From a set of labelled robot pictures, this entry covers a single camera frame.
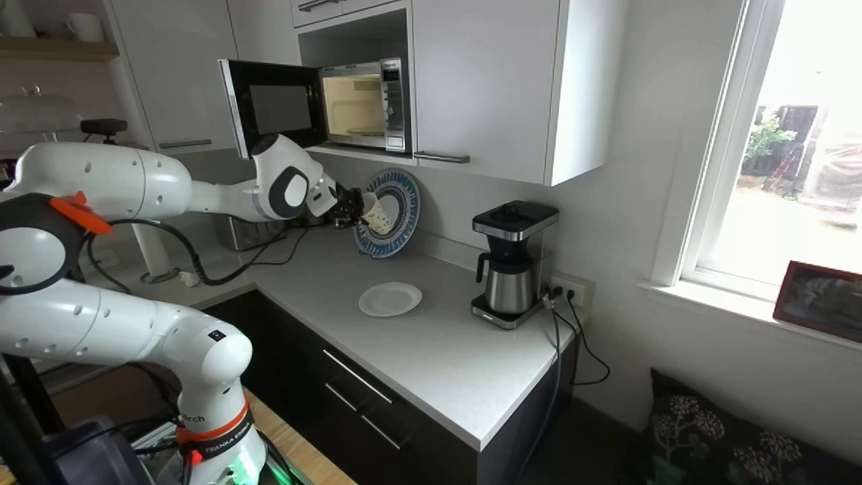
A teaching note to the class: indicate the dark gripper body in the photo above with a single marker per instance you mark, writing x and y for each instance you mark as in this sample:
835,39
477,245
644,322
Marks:
341,206

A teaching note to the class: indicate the tan paper cup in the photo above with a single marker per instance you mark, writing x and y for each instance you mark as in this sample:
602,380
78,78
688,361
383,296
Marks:
383,214

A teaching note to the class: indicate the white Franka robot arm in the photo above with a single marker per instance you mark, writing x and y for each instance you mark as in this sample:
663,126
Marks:
98,323

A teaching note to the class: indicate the blue patterned decorative plate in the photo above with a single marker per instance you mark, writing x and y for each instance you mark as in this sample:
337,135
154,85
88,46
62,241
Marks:
404,219

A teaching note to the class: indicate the white flat plate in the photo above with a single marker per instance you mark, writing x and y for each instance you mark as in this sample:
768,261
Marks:
388,299

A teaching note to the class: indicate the silver toaster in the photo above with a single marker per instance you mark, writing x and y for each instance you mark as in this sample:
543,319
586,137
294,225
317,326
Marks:
257,234

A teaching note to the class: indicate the black steel coffee maker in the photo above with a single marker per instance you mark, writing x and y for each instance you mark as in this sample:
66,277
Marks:
511,271

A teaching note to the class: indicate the dark base cabinet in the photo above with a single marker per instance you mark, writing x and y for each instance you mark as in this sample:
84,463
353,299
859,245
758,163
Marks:
298,377

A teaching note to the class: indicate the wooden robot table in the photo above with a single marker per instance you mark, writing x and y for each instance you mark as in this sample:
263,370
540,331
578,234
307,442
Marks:
301,448

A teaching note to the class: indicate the white mug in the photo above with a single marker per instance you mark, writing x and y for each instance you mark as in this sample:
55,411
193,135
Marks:
84,28

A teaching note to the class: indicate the clear glass dome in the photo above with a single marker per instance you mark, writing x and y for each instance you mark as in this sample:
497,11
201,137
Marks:
37,116

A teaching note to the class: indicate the black stand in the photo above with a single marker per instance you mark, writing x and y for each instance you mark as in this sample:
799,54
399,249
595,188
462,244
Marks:
55,459

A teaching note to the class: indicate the dark floral cushion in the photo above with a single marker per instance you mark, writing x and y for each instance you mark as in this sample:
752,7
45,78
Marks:
718,440

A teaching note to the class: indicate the white wall cabinet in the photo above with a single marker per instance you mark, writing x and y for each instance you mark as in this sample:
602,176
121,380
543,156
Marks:
501,81

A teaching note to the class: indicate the white wall outlet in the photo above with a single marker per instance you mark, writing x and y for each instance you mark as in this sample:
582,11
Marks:
575,289

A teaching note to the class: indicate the black camera on tripod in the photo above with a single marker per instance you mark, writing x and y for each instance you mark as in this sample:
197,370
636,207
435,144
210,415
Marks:
104,126

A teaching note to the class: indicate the wooden wall shelf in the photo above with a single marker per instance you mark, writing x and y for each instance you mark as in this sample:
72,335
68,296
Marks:
55,48

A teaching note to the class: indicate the white window frame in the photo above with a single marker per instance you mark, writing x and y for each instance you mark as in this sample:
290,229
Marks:
718,178

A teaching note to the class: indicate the dark picture frame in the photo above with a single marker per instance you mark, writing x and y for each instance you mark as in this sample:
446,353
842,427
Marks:
819,299

